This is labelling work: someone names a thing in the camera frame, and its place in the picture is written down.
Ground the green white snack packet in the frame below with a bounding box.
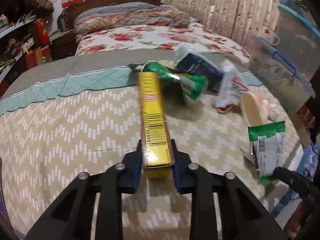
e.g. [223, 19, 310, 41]
[248, 121, 286, 181]

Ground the pink white paper cup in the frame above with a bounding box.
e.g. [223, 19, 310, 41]
[240, 92, 269, 127]

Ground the yellow long carton box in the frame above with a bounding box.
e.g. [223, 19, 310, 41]
[138, 72, 175, 179]

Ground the red white toothpaste tube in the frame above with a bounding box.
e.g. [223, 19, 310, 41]
[215, 65, 248, 113]

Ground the green crushed soda can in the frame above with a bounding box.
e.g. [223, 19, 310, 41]
[142, 62, 181, 87]

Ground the dark blue drink carton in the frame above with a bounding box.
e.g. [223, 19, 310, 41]
[174, 45, 224, 92]

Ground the beige round trash bin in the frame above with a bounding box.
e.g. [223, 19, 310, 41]
[288, 110, 310, 147]

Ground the crumpled white tissue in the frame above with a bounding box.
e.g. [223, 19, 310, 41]
[268, 102, 279, 122]

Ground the lower storage box blue lid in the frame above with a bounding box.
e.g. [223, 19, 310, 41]
[248, 36, 316, 112]

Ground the upper storage box teal lid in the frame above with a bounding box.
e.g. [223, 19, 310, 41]
[276, 4, 319, 80]

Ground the white enamel mug red star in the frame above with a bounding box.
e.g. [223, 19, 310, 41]
[259, 26, 280, 46]

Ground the red paper gift bag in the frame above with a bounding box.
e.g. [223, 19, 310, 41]
[25, 47, 43, 69]

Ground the metal storage shelf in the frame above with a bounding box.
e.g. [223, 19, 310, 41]
[1, 15, 37, 83]

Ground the floral bed sheet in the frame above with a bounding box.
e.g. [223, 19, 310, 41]
[75, 22, 250, 62]

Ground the leaf pattern curtain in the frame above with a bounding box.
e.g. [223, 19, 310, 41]
[167, 0, 280, 52]

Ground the carved wooden headboard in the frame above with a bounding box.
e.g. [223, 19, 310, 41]
[57, 0, 162, 31]

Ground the folded floral quilt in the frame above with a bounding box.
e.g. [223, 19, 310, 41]
[74, 2, 190, 35]

